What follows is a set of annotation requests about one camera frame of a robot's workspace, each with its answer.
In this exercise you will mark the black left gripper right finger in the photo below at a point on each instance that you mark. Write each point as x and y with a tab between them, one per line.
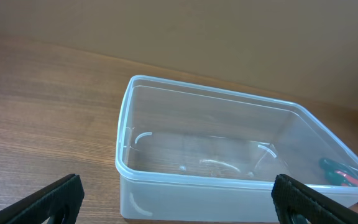
296	203

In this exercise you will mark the black red handled screwdriver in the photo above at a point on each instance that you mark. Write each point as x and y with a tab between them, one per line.
336	179

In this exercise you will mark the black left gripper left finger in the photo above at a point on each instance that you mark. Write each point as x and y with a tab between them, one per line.
59	202

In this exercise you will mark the clear plastic container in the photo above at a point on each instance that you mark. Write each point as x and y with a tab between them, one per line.
188	152

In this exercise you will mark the green handled screwdriver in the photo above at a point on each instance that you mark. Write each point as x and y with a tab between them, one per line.
330	165

